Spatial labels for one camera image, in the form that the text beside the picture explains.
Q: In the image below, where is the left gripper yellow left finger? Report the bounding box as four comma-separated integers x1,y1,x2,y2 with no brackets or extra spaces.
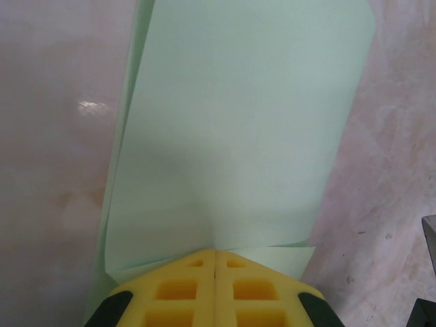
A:
83,249,217,327

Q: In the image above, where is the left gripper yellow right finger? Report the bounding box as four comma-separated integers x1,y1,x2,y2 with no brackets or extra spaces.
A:
216,250,345,327

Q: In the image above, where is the light green paper sheet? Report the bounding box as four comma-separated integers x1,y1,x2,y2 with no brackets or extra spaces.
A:
84,0,377,327

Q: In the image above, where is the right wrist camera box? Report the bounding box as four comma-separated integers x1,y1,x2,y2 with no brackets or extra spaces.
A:
421,215,436,247

